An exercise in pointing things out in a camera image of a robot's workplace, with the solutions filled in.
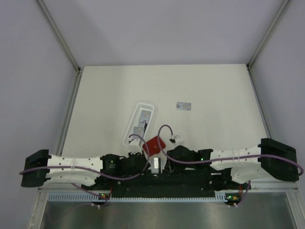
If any white slotted cable duct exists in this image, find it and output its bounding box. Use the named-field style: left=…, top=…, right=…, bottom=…
left=48, top=190, right=241, bottom=201

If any silver magnetic stripe card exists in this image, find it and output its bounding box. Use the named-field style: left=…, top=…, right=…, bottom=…
left=150, top=157, right=162, bottom=174

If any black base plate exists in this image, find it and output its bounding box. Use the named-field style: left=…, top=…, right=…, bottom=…
left=81, top=170, right=247, bottom=198

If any white plastic basket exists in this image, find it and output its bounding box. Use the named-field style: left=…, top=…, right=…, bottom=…
left=122, top=103, right=155, bottom=146

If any red leather card holder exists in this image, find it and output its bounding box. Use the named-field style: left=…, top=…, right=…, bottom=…
left=142, top=136, right=166, bottom=157

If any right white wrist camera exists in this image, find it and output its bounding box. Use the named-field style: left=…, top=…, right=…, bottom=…
left=169, top=135, right=184, bottom=146

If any middle card in basket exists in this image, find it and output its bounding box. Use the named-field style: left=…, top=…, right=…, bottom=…
left=138, top=120, right=148, bottom=129

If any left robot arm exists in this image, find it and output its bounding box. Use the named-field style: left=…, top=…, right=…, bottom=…
left=20, top=149, right=150, bottom=189

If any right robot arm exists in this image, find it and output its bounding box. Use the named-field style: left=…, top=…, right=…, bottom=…
left=165, top=138, right=304, bottom=189

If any aluminium frame rail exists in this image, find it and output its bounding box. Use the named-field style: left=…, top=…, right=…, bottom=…
left=251, top=181, right=298, bottom=192

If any silver card on table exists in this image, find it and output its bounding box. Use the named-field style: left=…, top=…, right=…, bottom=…
left=176, top=102, right=192, bottom=111

